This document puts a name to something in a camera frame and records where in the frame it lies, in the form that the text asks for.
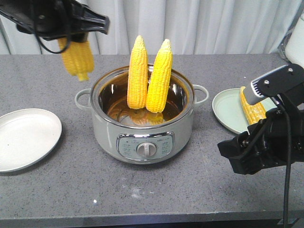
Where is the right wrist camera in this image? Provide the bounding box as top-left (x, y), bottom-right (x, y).
top-left (244, 64), bottom-right (304, 105)

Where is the grey pleated curtain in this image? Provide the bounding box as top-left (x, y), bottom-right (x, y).
top-left (0, 0), bottom-right (304, 56)

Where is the white round plate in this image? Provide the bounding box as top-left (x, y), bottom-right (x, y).
top-left (0, 108), bottom-right (62, 173)

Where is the black right camera cable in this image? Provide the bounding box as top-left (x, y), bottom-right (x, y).
top-left (270, 95), bottom-right (292, 228)

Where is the green round plate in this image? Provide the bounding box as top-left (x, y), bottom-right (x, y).
top-left (212, 88), bottom-right (275, 133)

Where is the white rice cooker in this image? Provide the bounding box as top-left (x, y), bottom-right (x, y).
top-left (285, 14), bottom-right (304, 67)

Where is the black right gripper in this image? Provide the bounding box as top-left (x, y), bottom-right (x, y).
top-left (218, 108), bottom-right (304, 175)

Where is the yellow corn cob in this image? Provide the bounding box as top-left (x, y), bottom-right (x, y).
top-left (239, 86), bottom-right (266, 125)
top-left (127, 35), bottom-right (148, 110)
top-left (61, 41), bottom-right (95, 82)
top-left (145, 39), bottom-right (173, 113)

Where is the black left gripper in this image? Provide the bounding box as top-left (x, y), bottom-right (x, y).
top-left (0, 0), bottom-right (110, 43)

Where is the green electric cooking pot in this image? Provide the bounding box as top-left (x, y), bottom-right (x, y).
top-left (75, 66), bottom-right (209, 164)

